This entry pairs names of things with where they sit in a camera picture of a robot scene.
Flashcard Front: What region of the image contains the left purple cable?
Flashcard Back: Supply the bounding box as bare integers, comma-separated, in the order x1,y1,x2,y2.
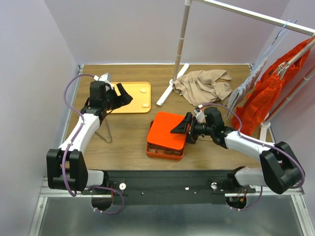
61,74,125,215

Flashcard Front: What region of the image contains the aluminium rail frame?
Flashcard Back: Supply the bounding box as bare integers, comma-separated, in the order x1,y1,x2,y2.
32,64,315,236

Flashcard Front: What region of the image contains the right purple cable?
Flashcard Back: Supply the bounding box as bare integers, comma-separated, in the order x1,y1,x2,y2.
199,103,306,211

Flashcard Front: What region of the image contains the orange garment on hanger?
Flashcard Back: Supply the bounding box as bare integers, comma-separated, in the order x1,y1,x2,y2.
231,39,310,136

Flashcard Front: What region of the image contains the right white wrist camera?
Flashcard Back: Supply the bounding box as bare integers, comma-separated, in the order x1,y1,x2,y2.
194,105,205,122

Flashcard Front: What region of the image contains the purple cable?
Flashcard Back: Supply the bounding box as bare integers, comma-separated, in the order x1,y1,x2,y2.
199,103,306,211
61,74,125,215

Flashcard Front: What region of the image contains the beige crumpled cloth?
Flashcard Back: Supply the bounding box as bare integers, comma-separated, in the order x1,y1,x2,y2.
173,69,233,106

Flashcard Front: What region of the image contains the white clothes rack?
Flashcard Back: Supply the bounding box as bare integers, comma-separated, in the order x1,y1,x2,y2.
156,0,315,141

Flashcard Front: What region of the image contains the light orange tray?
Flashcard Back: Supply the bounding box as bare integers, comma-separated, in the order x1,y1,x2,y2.
112,82,152,114

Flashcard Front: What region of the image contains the grey garment on hanger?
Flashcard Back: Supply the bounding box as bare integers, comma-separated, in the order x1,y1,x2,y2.
227,56,268,111

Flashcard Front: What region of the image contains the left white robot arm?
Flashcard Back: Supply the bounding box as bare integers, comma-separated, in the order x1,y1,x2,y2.
46,81,133,196

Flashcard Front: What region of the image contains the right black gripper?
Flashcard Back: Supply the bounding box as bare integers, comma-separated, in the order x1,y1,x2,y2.
170,112,214,144

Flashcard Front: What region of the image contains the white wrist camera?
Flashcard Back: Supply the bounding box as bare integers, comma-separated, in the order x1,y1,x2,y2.
94,73,115,90
194,105,205,122

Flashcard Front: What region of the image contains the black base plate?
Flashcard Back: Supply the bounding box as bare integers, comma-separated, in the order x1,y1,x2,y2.
83,170,255,205

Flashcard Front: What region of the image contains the wooden clothes hanger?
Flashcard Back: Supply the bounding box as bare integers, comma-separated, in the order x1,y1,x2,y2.
278,34,315,80

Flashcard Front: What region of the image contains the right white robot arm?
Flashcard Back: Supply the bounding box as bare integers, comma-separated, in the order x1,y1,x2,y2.
171,107,305,194

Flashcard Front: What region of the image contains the orange compartment box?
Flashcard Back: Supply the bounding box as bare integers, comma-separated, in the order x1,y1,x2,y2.
146,121,185,161

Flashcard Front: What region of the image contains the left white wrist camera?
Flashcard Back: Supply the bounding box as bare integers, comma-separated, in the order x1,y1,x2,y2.
94,73,115,90

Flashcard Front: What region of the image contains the orange box lid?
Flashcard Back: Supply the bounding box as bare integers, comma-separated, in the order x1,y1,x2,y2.
147,112,186,150

